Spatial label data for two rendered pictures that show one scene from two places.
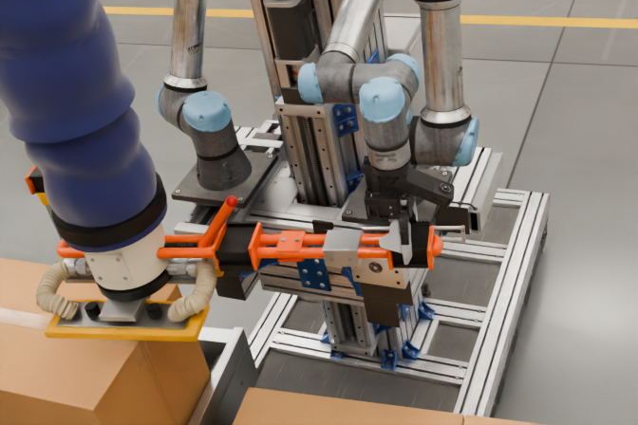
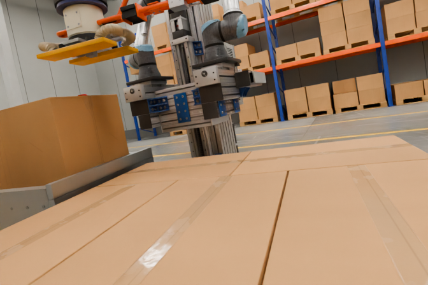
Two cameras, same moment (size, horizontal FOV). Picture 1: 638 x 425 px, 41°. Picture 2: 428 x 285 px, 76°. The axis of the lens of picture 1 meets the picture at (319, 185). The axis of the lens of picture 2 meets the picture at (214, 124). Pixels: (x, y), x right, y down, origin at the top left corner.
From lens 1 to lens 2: 156 cm
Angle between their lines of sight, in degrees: 33
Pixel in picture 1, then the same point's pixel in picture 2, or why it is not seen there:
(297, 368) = not seen: hidden behind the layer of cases
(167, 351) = (104, 117)
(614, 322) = not seen: hidden behind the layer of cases
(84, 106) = not seen: outside the picture
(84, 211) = not seen: outside the picture
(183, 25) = (140, 25)
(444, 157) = (232, 26)
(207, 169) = (141, 70)
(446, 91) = not seen: outside the picture
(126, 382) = (75, 105)
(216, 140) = (146, 55)
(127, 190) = not seen: outside the picture
